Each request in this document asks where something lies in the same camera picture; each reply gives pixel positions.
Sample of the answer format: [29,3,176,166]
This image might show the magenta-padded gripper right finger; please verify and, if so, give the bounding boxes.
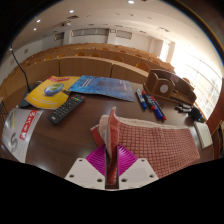
[116,144,159,190]

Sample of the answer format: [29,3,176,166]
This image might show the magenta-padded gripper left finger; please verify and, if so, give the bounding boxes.
[64,144,108,190]

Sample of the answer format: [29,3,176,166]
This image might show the red white checked towel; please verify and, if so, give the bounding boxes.
[90,106,201,186]

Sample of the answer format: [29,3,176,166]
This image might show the black remote control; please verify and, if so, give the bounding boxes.
[47,93,87,126]

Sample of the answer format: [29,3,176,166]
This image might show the blue marker with red cap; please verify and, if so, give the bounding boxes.
[150,95,168,122]

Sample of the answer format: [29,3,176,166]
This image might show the red marker pen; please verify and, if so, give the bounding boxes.
[141,90,156,111]

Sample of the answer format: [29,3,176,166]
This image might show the blue marker pen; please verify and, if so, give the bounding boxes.
[135,88,148,111]

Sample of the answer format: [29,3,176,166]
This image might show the white notepad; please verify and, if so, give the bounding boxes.
[193,120,214,150]

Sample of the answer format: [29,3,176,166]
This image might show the black marker pen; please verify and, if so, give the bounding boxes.
[176,106,194,113]
[175,103,194,110]

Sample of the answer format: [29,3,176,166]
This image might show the black handheld microphone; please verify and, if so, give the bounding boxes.
[188,106,208,124]

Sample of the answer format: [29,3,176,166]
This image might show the yellow booklet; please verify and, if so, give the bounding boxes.
[24,75,81,110]

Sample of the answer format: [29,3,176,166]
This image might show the wooden desk organizer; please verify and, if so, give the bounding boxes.
[143,68,198,106]

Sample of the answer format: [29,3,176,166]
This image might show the blue booklet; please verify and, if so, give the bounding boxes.
[67,75,135,102]

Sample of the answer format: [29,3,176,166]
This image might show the black gooseneck desk microphone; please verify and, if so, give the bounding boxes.
[9,44,44,109]

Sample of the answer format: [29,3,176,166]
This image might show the wooden auditorium seat rows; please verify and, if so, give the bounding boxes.
[0,42,176,108]

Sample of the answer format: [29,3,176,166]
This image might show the ceiling-mounted projector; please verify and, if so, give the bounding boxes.
[60,20,73,28]

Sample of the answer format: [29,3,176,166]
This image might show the recessed ceiling lights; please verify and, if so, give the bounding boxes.
[33,0,136,32]

